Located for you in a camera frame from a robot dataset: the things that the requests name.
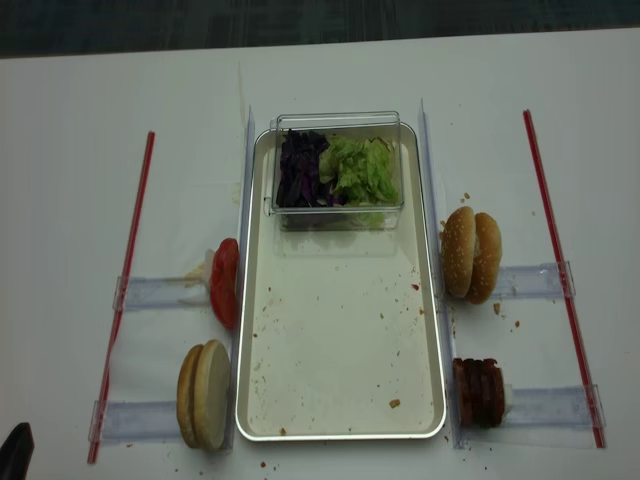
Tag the cream metal tray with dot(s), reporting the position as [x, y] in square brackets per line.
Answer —
[339, 330]

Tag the right red rail strip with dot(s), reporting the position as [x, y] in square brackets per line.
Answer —
[598, 430]

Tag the clear pusher track patties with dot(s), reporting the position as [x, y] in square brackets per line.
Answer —
[563, 407]

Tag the left red rail strip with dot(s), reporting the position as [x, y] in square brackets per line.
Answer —
[96, 425]

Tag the bun half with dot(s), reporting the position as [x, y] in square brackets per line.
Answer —
[185, 396]
[211, 387]

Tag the clear pusher track sesame buns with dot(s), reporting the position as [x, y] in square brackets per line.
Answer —
[545, 281]

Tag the red rail strip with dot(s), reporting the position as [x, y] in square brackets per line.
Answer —
[598, 430]
[96, 425]

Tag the left clear vertical rail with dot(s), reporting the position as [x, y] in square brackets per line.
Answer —
[243, 240]

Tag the stack of meat patties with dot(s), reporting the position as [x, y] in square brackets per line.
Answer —
[480, 392]

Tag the clear pusher track tomato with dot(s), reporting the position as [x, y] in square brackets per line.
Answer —
[139, 293]

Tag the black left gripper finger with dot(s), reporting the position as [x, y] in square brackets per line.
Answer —
[16, 453]

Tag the clear plastic salad container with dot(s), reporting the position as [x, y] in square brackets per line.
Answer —
[354, 125]

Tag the red tomato slices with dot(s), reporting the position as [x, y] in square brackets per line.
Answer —
[222, 282]

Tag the sesame bun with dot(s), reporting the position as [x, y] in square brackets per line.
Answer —
[457, 251]
[486, 261]

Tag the sesame bun top right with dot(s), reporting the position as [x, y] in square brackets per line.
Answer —
[486, 261]

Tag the shredded purple cabbage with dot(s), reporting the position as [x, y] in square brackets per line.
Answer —
[300, 185]

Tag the sesame bun top left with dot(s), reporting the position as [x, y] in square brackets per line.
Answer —
[457, 251]

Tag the clear pusher track bun bottoms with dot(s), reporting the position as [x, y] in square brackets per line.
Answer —
[130, 422]

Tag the shredded green lettuce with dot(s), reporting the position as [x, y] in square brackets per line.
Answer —
[359, 172]

